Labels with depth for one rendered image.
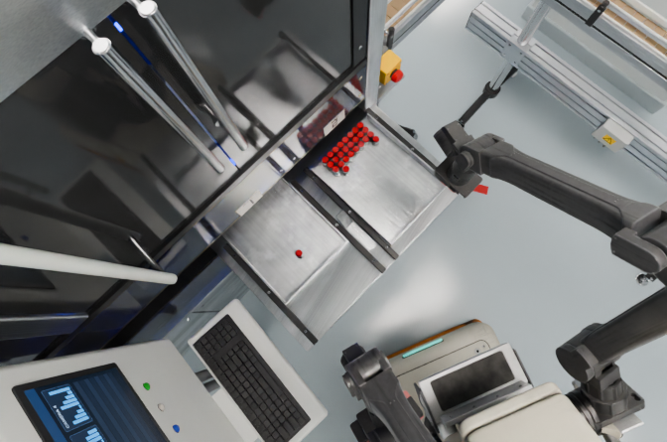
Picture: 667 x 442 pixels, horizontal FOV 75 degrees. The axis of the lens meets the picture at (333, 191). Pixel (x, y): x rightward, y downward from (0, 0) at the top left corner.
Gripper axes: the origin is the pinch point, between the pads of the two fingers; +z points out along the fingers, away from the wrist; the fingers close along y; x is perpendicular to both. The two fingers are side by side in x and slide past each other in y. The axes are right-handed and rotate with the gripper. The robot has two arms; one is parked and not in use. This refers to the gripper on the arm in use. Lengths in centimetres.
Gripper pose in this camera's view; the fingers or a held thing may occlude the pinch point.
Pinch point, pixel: (451, 184)
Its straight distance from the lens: 119.0
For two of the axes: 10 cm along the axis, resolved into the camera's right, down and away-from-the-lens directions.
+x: -7.0, 7.0, -1.4
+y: -7.1, -6.7, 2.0
